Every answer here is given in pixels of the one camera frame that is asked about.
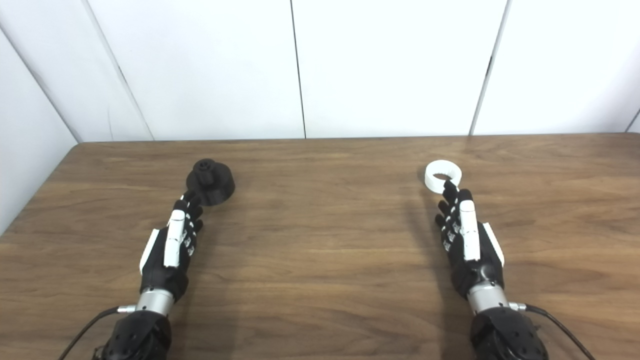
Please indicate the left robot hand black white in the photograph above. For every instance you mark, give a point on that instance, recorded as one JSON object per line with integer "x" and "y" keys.
{"x": 170, "y": 240}

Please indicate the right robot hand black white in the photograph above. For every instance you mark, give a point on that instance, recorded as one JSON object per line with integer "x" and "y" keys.
{"x": 469, "y": 240}

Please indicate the round black plastic part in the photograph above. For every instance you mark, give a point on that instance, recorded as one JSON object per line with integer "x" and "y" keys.
{"x": 215, "y": 185}

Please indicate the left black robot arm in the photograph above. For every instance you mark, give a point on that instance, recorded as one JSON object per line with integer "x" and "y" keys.
{"x": 137, "y": 337}

